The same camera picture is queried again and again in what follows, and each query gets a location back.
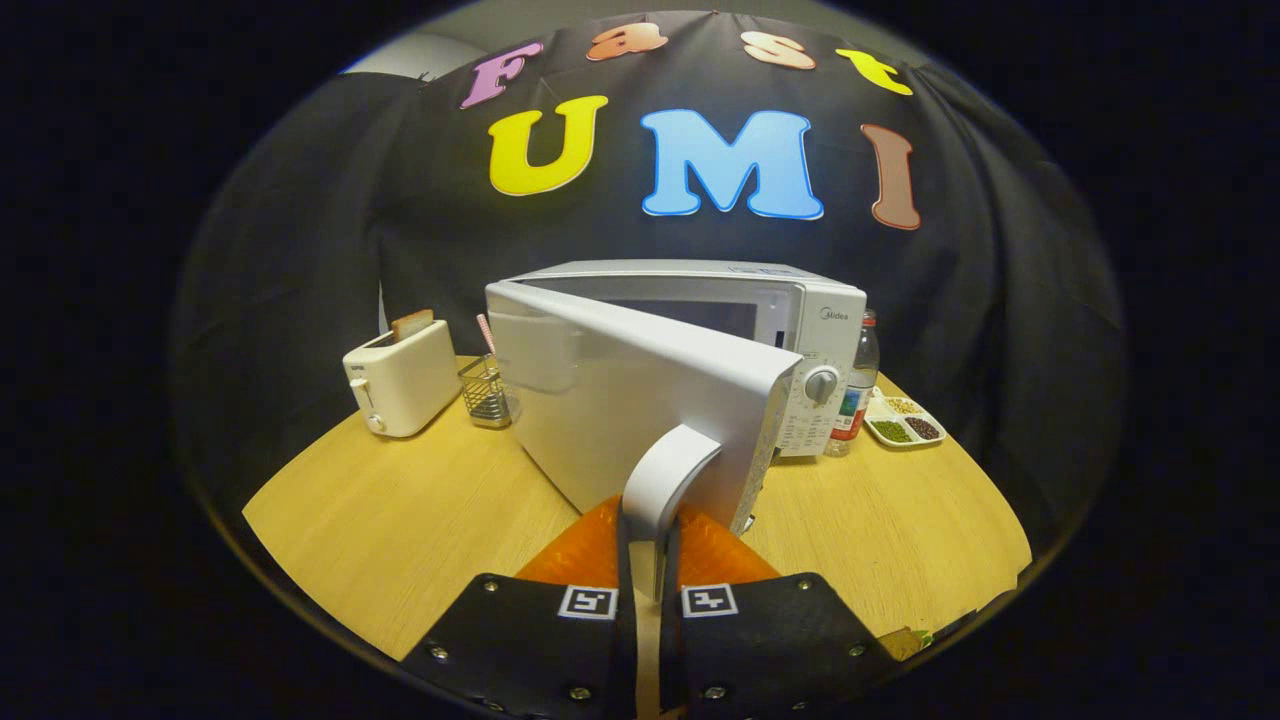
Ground black backdrop cloth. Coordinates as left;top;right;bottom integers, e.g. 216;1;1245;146
170;10;1131;541

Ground wire mesh holder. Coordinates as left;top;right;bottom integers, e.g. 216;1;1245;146
458;353;513;431

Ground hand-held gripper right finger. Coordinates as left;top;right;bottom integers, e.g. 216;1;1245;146
660;505;901;720

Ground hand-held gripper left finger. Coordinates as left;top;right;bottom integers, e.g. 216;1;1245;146
400;495;641;720

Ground white toaster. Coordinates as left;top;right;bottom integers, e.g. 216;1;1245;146
342;318;463;439

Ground white microwave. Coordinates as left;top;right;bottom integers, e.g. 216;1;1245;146
484;260;868;601

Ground clear red label water bottle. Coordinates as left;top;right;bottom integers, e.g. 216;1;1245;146
825;308;882;458

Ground white divided bean tray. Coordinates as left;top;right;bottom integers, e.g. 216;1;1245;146
862;385;948;449

